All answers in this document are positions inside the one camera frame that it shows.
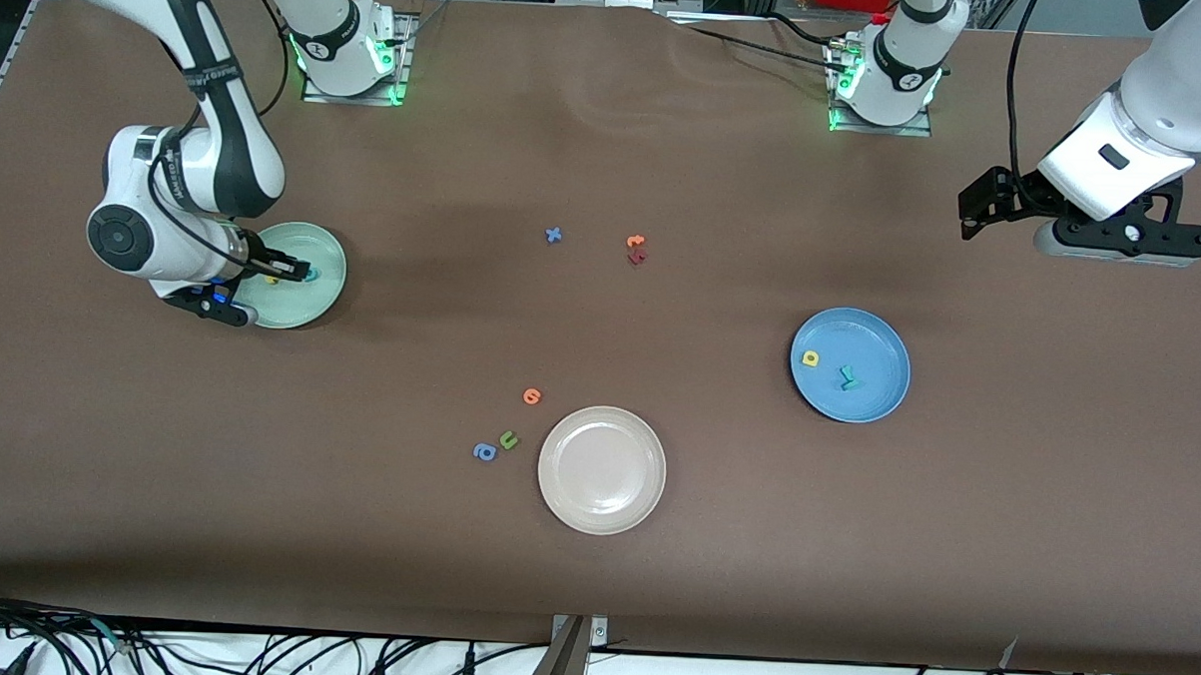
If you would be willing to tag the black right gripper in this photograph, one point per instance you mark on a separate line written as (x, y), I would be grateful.
(255, 256)

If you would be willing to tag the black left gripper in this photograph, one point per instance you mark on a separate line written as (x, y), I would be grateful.
(1011, 195)

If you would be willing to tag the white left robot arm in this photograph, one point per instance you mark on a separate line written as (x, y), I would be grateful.
(1189, 88)

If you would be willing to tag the green plate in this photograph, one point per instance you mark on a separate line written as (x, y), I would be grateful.
(312, 307)

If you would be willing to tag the blue plate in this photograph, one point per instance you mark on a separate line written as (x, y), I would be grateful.
(873, 397)

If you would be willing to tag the blue foam letter a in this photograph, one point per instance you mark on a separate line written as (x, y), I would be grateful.
(485, 452)

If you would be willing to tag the orange foam digit six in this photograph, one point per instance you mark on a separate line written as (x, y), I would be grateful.
(532, 396)

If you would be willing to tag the green foam letter u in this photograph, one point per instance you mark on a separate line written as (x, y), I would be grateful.
(508, 441)

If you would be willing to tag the maroon foam letter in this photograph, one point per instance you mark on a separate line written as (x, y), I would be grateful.
(636, 259)

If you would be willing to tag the beige plate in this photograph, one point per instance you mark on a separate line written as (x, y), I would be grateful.
(602, 470)

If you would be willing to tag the brown table cover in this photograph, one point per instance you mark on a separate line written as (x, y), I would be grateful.
(592, 577)

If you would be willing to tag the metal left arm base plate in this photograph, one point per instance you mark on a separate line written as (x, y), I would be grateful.
(907, 130)

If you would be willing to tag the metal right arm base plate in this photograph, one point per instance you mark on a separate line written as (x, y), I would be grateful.
(407, 51)

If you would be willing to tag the grey metal bracket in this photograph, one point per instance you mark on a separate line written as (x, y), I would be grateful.
(564, 666)

